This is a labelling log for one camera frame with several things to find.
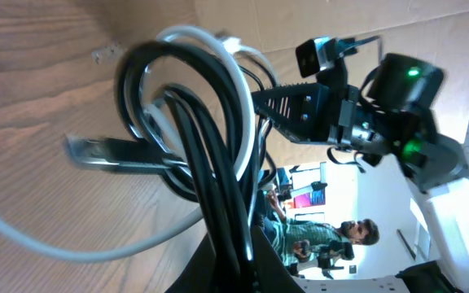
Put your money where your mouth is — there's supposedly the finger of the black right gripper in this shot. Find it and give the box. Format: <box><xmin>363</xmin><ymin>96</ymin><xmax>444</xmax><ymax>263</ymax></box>
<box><xmin>274</xmin><ymin>120</ymin><xmax>331</xmax><ymax>145</ymax></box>
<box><xmin>252</xmin><ymin>83</ymin><xmax>329</xmax><ymax>122</ymax></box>

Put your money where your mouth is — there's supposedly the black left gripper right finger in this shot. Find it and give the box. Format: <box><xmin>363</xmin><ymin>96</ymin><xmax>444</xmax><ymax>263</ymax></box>
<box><xmin>251</xmin><ymin>226</ymin><xmax>304</xmax><ymax>293</ymax></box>

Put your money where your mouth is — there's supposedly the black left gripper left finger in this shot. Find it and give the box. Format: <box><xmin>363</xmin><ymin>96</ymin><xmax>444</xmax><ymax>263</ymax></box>
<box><xmin>166</xmin><ymin>236</ymin><xmax>216</xmax><ymax>293</ymax></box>

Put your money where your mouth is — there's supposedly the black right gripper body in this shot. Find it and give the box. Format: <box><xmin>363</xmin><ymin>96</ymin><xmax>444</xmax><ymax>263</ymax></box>
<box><xmin>319</xmin><ymin>85</ymin><xmax>381</xmax><ymax>153</ymax></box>

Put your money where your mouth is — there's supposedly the white USB cable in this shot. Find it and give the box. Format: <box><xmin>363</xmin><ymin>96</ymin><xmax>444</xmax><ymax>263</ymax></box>
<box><xmin>0</xmin><ymin>24</ymin><xmax>280</xmax><ymax>264</ymax></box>

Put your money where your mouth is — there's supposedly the black USB cable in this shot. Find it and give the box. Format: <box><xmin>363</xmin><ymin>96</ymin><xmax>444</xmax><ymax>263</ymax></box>
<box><xmin>64</xmin><ymin>40</ymin><xmax>278</xmax><ymax>293</ymax></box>

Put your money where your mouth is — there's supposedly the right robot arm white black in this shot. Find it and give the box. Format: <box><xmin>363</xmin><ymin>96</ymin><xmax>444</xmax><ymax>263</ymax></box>
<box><xmin>252</xmin><ymin>53</ymin><xmax>469</xmax><ymax>292</ymax></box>

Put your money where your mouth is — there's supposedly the person in green shirt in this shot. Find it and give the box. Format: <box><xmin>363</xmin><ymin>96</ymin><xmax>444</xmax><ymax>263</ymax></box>
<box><xmin>261</xmin><ymin>190</ymin><xmax>379</xmax><ymax>266</ymax></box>

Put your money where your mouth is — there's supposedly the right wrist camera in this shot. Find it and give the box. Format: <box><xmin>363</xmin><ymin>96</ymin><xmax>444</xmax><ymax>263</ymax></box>
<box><xmin>295</xmin><ymin>37</ymin><xmax>347</xmax><ymax>78</ymax></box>

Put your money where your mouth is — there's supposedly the black right camera cable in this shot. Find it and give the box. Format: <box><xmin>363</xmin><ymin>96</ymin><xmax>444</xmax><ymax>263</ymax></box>
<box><xmin>335</xmin><ymin>34</ymin><xmax>384</xmax><ymax>62</ymax></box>

